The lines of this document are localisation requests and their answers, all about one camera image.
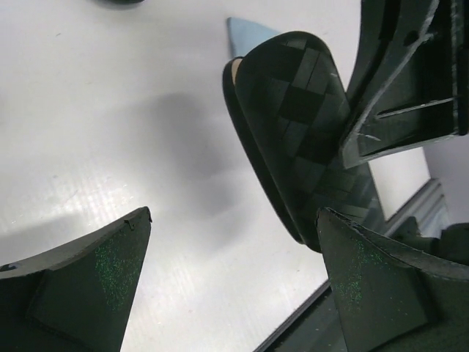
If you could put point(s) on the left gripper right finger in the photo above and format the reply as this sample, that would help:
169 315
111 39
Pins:
390 296

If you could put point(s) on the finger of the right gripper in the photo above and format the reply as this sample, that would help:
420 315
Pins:
397 40
390 121

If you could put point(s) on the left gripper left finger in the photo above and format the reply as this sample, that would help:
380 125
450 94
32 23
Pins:
77 296

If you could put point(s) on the light blue cloth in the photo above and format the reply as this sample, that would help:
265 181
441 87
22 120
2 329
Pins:
244 35

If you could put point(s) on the black glasses case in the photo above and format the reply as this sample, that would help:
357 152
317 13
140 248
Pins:
121 3
289 109

